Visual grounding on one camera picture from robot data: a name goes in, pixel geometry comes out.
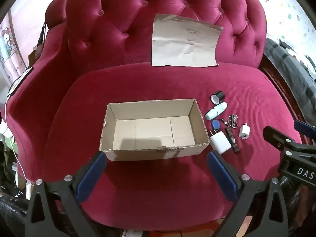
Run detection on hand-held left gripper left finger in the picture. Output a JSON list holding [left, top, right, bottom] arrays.
[[25, 151, 108, 237]]

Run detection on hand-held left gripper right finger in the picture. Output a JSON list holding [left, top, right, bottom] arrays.
[[207, 150, 289, 237]]

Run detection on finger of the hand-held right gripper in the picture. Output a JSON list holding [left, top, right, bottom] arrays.
[[294, 120, 316, 139], [262, 125, 301, 151]]

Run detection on large white charger plug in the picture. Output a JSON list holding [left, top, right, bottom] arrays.
[[209, 130, 232, 155]]

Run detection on small white charger plug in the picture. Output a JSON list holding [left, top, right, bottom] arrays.
[[238, 123, 250, 139]]

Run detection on slim black tube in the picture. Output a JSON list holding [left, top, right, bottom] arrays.
[[226, 126, 240, 153]]

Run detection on mint and white bottle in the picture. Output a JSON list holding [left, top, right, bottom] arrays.
[[205, 102, 228, 120]]

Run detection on cardboard box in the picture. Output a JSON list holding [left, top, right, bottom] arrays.
[[99, 98, 210, 162]]

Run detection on dark quilted blanket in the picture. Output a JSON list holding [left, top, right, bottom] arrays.
[[263, 38, 316, 129]]

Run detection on black cylindrical cap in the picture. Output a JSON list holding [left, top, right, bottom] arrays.
[[211, 91, 226, 104]]

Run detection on black textured roll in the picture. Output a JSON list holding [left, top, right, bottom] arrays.
[[0, 196, 29, 224]]

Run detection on red velvet tufted armchair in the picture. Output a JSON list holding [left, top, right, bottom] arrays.
[[5, 0, 303, 230]]

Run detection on brown cardboard carton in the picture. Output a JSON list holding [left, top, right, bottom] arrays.
[[28, 46, 44, 68]]

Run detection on brown paper sheet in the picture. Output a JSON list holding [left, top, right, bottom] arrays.
[[151, 13, 224, 68]]

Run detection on white cable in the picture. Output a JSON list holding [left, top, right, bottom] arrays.
[[4, 99, 33, 185]]

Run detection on black hanging strap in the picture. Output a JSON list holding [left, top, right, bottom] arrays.
[[38, 22, 48, 45]]

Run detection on cartoon cat wall poster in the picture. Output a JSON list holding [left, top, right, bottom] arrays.
[[0, 26, 20, 79]]

